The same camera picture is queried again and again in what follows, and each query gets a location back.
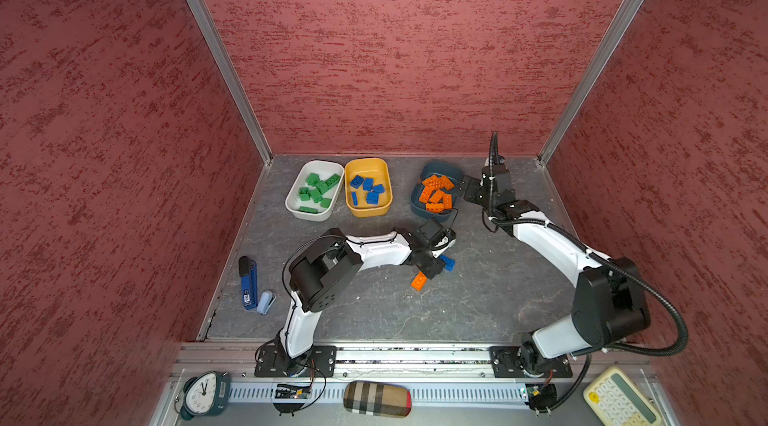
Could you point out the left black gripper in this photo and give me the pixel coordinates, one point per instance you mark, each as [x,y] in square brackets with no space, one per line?
[435,268]

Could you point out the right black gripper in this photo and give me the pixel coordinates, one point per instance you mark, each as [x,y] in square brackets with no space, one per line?
[474,184]

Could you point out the orange lego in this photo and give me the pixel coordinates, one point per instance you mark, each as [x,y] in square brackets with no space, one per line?
[419,281]
[446,183]
[432,181]
[436,197]
[447,202]
[425,195]
[435,208]

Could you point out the blue lego pair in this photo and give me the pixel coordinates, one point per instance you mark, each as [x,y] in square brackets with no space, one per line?
[449,264]

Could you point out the green long lego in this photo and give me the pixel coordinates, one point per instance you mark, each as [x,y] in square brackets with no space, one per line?
[333,180]
[308,209]

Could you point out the green lego cluster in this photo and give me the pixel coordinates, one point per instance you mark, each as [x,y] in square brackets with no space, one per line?
[304,194]
[322,187]

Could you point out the green lego cluster top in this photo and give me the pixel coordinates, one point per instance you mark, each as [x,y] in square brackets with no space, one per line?
[304,194]

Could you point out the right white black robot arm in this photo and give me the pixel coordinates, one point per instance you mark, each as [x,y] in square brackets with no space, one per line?
[607,306]

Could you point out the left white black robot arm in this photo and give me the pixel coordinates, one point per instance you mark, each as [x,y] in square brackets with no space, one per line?
[317,275]

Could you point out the teal rectangular container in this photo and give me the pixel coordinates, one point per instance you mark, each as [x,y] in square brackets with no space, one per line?
[439,168]

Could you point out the yellow rectangular container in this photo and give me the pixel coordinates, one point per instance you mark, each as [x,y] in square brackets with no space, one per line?
[378,170]

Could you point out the white rectangular container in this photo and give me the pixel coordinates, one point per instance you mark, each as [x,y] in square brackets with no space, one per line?
[324,169]

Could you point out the plaid fabric pouch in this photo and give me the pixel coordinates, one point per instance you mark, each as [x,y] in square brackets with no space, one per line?
[377,399]

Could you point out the light blue small object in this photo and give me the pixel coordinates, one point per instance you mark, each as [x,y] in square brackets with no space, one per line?
[265,302]

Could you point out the blue stapler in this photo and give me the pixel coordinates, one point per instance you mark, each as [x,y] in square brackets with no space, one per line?
[247,271]

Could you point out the yellow green calculator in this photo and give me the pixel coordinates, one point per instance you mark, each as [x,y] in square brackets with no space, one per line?
[617,401]

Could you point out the green analog clock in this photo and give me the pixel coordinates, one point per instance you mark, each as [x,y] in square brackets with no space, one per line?
[205,395]

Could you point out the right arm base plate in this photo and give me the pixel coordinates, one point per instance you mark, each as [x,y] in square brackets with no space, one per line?
[510,362]

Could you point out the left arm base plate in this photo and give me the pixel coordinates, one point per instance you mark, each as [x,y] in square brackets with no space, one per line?
[271,361]

